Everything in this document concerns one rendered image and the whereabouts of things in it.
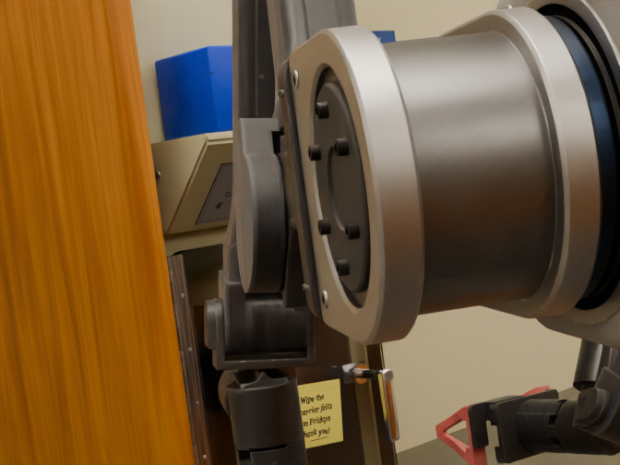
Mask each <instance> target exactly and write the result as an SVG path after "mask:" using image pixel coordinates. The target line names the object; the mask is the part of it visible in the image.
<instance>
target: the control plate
mask: <svg viewBox="0 0 620 465"><path fill-rule="evenodd" d="M232 196H233V163H232V162H230V163H223V164H222V165H221V167H220V168H219V170H218V173H217V175H216V177H215V180H214V182H213V184H212V187H211V188H210V190H209V194H208V196H207V198H206V201H205V203H204V205H203V207H202V210H201V211H200V213H199V216H198V218H197V221H196V224H195V225H197V224H202V223H208V222H214V221H225V220H228V219H229V218H230V213H231V205H232ZM219 202H223V206H222V208H220V209H215V206H216V205H217V204H218V203H219Z"/></svg>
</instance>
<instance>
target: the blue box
mask: <svg viewBox="0 0 620 465"><path fill-rule="evenodd" d="M155 69H156V76H157V82H158V86H157V87H158V90H159V96H160V103H161V115H162V122H163V129H164V135H165V140H166V141H167V140H172V139H177V138H182V137H191V136H196V135H201V134H207V133H217V132H226V131H233V46H232V45H215V46H206V47H203V48H199V49H195V50H193V51H189V52H186V53H182V54H177V55H174V56H170V57H166V58H163V59H160V60H157V61H156V62H155Z"/></svg>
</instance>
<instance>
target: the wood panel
mask: <svg viewBox="0 0 620 465"><path fill-rule="evenodd" d="M0 465H195V459H194V452H193V446H192V439H191V432H190V425H189V419H188V412H187V406H186V398H185V386H184V380H183V373H182V366H181V359H180V352H179V346H178V339H177V332H176V325H175V319H174V312H173V299H172V293H171V286H170V280H169V272H168V266H167V259H166V253H165V246H164V239H163V232H162V226H161V214H160V206H159V200H158V193H157V186H156V180H155V172H154V166H153V159H152V153H151V146H150V139H149V127H148V120H147V114H146V106H145V100H144V93H143V87H142V80H141V73H140V66H139V60H138V53H137V40H136V34H135V27H134V20H133V14H132V6H131V0H0Z"/></svg>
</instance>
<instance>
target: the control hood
mask: <svg viewBox="0 0 620 465"><path fill-rule="evenodd" d="M150 146H151V153H152V159H153V166H154V172H155V180H156V186H157V193H158V200H159V206H160V214H161V226H162V232H163V235H169V234H175V233H185V232H191V231H197V230H203V229H208V228H214V227H220V226H225V225H228V223H229V220H225V221H214V222H208V223H202V224H197V225H195V224H196V221H197V218H198V216H199V213H200V211H201V210H202V207H203V205H204V203H205V201H206V198H207V196H208V194H209V190H210V188H211V187H212V184H213V182H214V180H215V177H216V175H217V173H218V170H219V168H220V167H221V165H222V164H223V163H230V162H233V132H232V131H226V132H217V133H207V134H201V135H196V136H191V137H182V138H177V139H172V140H167V141H162V142H157V143H152V144H150Z"/></svg>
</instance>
